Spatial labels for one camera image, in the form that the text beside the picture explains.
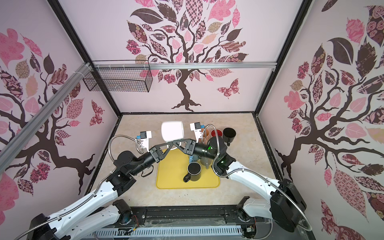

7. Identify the yellow plastic tray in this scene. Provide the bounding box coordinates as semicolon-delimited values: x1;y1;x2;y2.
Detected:
156;149;220;190

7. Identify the black corner frame post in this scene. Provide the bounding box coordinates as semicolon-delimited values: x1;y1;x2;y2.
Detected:
48;0;122;118

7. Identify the silver rail left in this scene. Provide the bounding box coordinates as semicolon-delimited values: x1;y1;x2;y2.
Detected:
1;63;92;173

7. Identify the grey mug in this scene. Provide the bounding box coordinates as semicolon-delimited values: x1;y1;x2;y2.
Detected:
200;158;213;169

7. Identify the black wire basket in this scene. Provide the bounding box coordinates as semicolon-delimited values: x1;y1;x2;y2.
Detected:
83;60;153;93

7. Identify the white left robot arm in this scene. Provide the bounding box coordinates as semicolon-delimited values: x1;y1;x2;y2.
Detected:
24;139;196;240

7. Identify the cream and peach mug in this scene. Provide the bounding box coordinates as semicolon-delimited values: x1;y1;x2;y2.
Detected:
202;129;212;144

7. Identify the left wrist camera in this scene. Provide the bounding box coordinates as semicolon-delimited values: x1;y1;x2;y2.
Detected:
136;131;152;152

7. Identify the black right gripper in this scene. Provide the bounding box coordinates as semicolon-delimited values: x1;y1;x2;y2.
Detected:
175;138;219;163

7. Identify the silver rail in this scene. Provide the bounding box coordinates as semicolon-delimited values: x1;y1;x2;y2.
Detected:
1;63;92;173
94;62;277;70

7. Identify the silver rail back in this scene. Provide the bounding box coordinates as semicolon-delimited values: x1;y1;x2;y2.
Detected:
94;62;277;70

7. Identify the black mug white rim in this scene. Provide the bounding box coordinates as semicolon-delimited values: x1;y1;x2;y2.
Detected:
183;162;202;183

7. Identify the white ribbed mug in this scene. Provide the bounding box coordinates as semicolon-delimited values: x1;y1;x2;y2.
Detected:
161;121;184;142

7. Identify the white slotted cable duct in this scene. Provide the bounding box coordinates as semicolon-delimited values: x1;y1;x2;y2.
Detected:
82;226;243;240

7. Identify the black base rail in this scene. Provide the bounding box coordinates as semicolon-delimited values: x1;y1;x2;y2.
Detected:
125;205;256;227

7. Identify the small white mug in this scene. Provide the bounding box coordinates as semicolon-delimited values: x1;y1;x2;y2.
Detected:
211;130;223;137

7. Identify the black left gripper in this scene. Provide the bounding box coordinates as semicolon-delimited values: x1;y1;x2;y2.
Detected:
130;142;175;177

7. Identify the black right corner post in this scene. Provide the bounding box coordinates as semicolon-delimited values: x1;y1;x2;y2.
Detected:
254;0;314;116

